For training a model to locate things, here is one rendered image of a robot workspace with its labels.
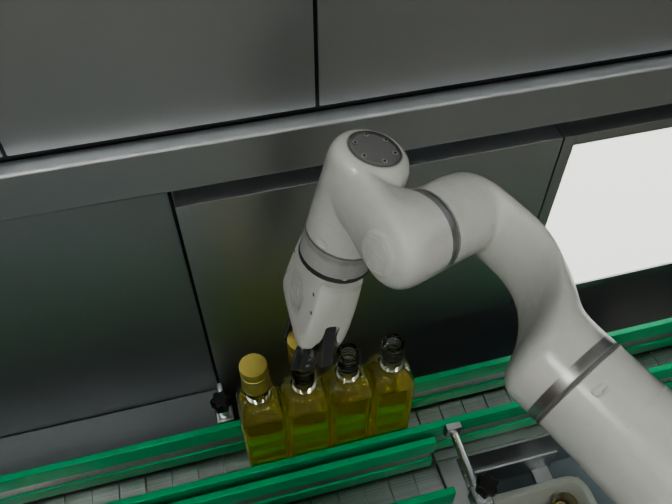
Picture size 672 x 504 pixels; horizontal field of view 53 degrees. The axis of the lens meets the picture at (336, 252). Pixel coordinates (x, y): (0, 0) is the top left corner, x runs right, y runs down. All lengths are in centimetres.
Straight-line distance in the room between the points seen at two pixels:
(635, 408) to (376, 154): 28
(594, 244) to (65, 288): 75
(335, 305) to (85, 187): 29
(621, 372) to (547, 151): 42
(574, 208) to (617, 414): 53
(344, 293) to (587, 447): 27
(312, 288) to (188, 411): 50
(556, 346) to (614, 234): 60
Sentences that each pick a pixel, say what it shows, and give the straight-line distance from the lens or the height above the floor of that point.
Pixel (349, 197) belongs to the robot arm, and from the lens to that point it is 56.
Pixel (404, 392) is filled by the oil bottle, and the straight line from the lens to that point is 90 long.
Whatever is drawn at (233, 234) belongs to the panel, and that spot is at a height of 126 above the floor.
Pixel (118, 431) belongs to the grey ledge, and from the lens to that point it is 112.
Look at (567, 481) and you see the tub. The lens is 114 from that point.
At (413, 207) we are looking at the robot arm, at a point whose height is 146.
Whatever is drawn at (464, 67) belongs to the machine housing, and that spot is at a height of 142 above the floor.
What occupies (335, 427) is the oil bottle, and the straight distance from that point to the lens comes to 93.
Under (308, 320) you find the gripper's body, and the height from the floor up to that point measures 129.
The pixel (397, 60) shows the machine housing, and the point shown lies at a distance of 73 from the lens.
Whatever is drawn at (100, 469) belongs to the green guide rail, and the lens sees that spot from 105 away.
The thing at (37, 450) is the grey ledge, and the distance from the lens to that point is 115.
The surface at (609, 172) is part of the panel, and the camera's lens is 97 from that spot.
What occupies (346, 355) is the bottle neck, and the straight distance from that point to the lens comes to 86.
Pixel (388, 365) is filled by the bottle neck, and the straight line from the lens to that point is 86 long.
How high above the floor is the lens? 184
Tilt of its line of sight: 49 degrees down
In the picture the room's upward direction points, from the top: straight up
